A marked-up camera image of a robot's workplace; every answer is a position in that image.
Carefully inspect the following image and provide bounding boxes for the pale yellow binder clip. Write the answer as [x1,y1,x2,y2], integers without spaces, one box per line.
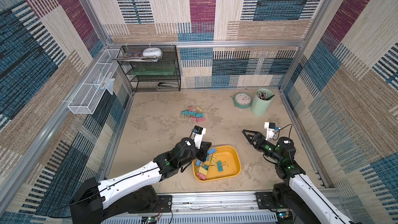
[199,167,208,176]

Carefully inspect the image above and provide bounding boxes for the yellow plastic storage tray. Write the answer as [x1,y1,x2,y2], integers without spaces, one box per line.
[192,145,241,182]

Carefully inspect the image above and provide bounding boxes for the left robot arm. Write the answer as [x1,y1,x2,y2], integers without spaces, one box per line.
[69,138,211,224]

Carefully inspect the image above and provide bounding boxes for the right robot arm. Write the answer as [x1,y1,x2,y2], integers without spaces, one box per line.
[242,130,354,224]

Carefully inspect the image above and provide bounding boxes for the pink binder clip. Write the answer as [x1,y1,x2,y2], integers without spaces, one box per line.
[196,117,205,123]
[197,172,206,180]

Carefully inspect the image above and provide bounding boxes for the yellow binder clip in pile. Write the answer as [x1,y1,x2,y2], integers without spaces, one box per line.
[196,106,203,113]

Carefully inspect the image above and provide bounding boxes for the mint green pen cup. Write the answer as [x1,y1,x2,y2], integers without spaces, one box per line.
[250,88,275,116]

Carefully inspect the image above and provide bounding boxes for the mint green alarm clock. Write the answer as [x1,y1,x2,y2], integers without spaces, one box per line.
[233,92,252,109]

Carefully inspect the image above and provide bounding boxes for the pens in cup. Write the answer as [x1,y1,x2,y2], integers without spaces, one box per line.
[257,91,275,101]

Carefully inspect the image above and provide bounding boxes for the black mesh desk shelf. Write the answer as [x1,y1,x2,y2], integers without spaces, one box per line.
[116,44,181,93]

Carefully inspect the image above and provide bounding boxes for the white round tape dispenser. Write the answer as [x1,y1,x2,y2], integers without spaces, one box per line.
[143,47,163,58]

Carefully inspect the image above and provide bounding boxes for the magazines on shelf top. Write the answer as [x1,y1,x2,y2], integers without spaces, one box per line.
[113,52,163,62]

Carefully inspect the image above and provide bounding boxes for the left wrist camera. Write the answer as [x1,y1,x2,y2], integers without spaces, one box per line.
[192,125,206,149]

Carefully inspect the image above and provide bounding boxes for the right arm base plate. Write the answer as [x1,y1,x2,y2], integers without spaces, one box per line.
[255,191,299,211]

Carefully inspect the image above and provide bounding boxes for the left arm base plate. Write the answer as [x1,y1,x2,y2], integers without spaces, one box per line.
[146,195,173,213]

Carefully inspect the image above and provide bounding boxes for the white wire wall basket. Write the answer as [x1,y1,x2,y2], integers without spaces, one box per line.
[68,49,119,115]

